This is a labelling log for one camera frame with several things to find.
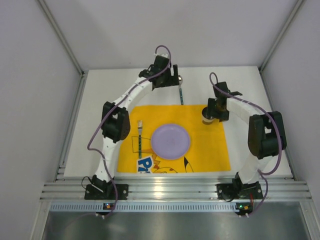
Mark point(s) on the purple plastic plate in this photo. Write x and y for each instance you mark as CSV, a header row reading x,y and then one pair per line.
x,y
170,141

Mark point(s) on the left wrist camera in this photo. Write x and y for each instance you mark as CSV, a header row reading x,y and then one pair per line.
x,y
166,55

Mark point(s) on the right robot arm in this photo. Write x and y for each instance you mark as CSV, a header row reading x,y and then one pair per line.
x,y
266,133

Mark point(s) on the aluminium front rail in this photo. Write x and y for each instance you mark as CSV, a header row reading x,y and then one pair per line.
x,y
176,188

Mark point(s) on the aluminium frame post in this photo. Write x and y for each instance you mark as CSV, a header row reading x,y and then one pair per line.
x,y
60,35
298,4

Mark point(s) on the yellow Pikachu cloth placemat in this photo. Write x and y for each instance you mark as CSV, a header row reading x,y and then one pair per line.
x,y
208,148

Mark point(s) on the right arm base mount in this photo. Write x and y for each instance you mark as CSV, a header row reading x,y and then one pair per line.
x,y
237,190

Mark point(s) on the right aluminium frame post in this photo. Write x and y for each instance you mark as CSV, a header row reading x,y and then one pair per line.
x,y
298,4

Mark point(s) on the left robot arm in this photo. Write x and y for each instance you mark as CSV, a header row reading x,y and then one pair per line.
x,y
115,122

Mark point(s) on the fork with green handle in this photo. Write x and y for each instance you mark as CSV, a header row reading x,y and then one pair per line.
x,y
140,129

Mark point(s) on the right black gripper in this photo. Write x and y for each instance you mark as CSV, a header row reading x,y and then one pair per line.
x,y
210,110

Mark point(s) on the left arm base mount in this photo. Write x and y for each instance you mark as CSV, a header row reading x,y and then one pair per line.
x,y
94,193

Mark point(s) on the grey slotted cable duct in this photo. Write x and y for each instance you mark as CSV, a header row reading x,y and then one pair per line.
x,y
150,207

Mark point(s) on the spoon with green handle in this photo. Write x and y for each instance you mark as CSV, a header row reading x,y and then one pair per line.
x,y
180,81

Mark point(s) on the left aluminium frame post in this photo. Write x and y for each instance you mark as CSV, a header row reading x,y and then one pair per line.
x,y
60,35

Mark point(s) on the small metal cup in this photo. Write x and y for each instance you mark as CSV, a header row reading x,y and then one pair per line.
x,y
206,119

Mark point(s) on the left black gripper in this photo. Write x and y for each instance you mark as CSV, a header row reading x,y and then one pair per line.
x,y
175,75

